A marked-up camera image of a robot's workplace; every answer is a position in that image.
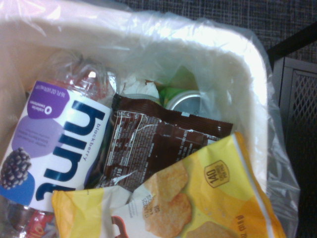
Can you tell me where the clear plastic bin liner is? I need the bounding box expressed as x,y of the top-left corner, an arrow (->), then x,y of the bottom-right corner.
0,0 -> 302,238

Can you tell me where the red snack wrapper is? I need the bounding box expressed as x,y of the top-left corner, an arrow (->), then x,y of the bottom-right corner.
24,211 -> 56,238

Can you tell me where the green aluminium drink can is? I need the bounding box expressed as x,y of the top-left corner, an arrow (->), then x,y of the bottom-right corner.
164,87 -> 203,118

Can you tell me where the brown snack wrapper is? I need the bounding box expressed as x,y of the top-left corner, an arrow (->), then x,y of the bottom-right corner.
86,93 -> 234,193

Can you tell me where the crumpled white tissue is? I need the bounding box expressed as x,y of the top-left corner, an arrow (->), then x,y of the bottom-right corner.
121,75 -> 160,100

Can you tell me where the yellow baked chips bag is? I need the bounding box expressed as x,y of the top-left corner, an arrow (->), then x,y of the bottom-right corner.
51,131 -> 288,238

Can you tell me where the black metal mesh furniture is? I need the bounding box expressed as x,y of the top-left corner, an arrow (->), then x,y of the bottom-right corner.
266,21 -> 317,179

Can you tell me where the hint blackberry water bottle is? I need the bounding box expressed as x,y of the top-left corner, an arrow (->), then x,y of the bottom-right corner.
0,49 -> 117,238

